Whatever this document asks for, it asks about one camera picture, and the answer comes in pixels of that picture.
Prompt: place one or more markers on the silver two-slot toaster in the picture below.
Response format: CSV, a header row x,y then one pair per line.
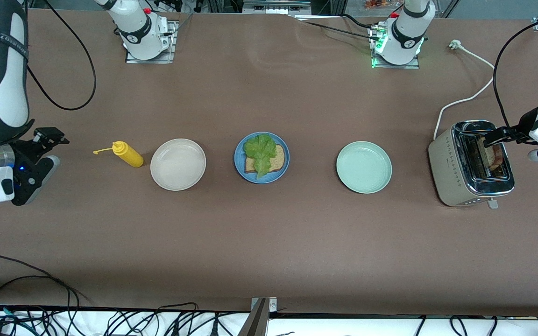
x,y
446,168

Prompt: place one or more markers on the yellow squeeze sauce bottle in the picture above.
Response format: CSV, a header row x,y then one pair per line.
x,y
129,156

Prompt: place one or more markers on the cream white round plate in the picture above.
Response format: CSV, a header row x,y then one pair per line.
x,y
178,164

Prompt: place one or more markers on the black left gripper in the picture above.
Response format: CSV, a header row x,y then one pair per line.
x,y
523,125

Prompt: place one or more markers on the green lettuce leaf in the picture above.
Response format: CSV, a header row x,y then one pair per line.
x,y
262,154

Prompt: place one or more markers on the metal table edge bracket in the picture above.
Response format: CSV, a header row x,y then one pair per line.
x,y
257,322

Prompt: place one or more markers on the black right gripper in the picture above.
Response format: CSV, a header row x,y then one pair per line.
x,y
26,150

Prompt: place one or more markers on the mint green round plate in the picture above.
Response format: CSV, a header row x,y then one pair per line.
x,y
364,167

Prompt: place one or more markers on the brown bread slice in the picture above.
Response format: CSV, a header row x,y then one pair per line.
x,y
495,158
278,161

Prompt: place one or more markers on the orange patterned object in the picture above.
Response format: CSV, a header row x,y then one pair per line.
x,y
378,3

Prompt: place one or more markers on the aluminium frame rail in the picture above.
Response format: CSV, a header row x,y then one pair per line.
x,y
276,5

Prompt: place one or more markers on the blue round plate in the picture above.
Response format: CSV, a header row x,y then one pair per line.
x,y
238,163

